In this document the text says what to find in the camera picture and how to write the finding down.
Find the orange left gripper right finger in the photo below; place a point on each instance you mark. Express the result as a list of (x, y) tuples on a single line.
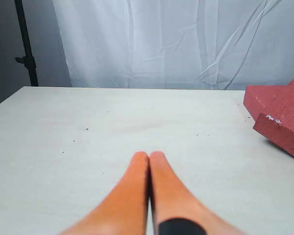
[(175, 210)]

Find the white backdrop curtain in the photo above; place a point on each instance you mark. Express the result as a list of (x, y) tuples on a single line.
[(177, 44)]

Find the red brick with white chip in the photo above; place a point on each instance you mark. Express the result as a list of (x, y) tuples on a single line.
[(275, 131)]

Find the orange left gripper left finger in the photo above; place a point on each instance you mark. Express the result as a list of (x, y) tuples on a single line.
[(124, 210)]

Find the black stand pole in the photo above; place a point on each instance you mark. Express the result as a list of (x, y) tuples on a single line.
[(28, 59)]

